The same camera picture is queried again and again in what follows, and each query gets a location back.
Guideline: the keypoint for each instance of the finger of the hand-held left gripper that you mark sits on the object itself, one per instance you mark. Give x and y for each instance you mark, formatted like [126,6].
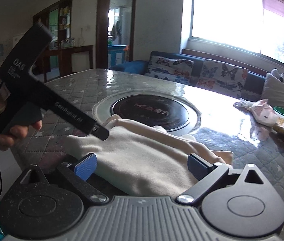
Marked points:
[100,131]

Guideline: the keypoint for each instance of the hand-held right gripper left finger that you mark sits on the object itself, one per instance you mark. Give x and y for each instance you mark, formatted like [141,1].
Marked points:
[85,167]

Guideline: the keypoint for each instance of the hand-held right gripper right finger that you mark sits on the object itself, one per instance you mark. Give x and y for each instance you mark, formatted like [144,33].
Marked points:
[197,168]

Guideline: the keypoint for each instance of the cream sweater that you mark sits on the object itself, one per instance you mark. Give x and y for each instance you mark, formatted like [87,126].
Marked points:
[142,160]

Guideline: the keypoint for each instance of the hanging clothes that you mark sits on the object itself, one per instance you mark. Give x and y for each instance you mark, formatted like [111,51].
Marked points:
[118,29]

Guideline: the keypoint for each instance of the person's left hand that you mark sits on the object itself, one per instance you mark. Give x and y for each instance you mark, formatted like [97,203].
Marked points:
[19,133]

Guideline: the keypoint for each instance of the dark wooden cabinet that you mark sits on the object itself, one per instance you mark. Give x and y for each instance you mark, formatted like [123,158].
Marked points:
[66,55]

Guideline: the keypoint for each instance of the round black induction cooktop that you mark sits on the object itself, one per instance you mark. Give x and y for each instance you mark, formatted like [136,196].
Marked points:
[152,108]

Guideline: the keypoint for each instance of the blue sofa bench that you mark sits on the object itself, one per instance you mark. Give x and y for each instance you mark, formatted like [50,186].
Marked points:
[131,66]

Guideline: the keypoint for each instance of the blue cabinet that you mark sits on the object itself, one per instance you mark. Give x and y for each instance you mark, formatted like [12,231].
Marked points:
[116,54]

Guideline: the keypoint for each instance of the pink and white plastic bag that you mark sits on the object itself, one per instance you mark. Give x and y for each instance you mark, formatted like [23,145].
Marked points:
[264,113]

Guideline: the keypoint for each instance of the small butterfly print cushion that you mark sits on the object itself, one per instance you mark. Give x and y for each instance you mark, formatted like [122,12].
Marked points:
[169,67]

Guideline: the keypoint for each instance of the large butterfly print cushion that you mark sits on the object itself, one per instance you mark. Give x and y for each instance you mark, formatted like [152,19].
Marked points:
[222,75]

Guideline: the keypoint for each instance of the green bowl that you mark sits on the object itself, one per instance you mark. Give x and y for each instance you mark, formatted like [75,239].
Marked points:
[282,111]

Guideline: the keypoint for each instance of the grey pillow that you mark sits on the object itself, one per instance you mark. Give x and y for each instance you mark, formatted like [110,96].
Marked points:
[279,95]

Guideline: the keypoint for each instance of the black and white plush toy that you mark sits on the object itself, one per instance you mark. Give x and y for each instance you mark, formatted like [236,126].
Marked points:
[282,76]

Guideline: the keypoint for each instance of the window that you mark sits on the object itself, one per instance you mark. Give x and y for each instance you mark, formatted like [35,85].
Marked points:
[232,17]

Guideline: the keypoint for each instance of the wooden door frame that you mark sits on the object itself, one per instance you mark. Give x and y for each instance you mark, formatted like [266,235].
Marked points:
[101,30]

